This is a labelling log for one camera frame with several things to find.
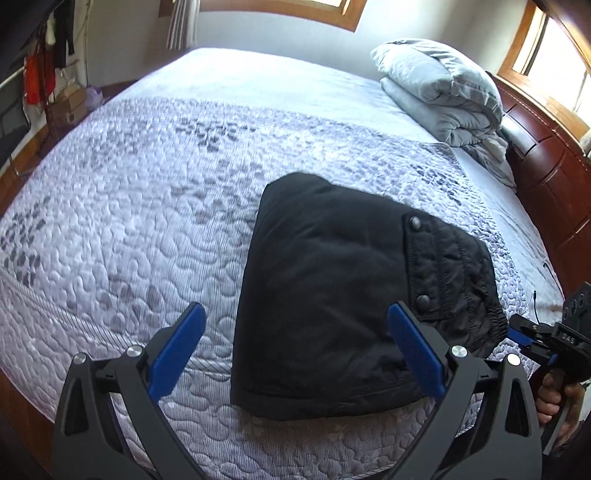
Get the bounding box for folded grey duvet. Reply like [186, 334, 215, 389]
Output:
[370, 38, 518, 191]

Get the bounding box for grey curtain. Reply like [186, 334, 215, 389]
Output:
[166, 0, 202, 51]

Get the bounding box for wooden framed side window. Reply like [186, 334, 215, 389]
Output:
[496, 0, 591, 154]

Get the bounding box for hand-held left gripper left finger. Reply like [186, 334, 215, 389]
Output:
[53, 302, 208, 480]

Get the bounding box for wooden framed arched window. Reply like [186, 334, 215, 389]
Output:
[198, 0, 369, 33]

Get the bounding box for black office chair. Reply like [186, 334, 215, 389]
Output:
[0, 60, 31, 172]

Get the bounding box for black quilted pants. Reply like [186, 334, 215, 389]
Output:
[229, 172, 509, 422]

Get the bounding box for thin black cable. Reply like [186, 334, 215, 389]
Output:
[530, 262, 563, 326]

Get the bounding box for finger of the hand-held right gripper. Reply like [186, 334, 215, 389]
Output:
[507, 315, 560, 366]

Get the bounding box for bed with grey quilted bedspread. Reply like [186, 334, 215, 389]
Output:
[0, 46, 568, 480]

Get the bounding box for black hanging garment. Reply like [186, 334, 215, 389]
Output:
[46, 0, 77, 70]

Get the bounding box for red hanging garment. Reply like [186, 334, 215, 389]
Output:
[23, 53, 57, 105]

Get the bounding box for dark wooden headboard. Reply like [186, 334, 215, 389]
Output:
[487, 71, 591, 301]

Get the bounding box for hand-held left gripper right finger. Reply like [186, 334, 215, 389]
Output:
[387, 302, 544, 480]

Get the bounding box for cardboard box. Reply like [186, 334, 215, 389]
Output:
[48, 88, 88, 126]

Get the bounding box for person's right hand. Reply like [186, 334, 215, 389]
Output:
[536, 371, 588, 425]

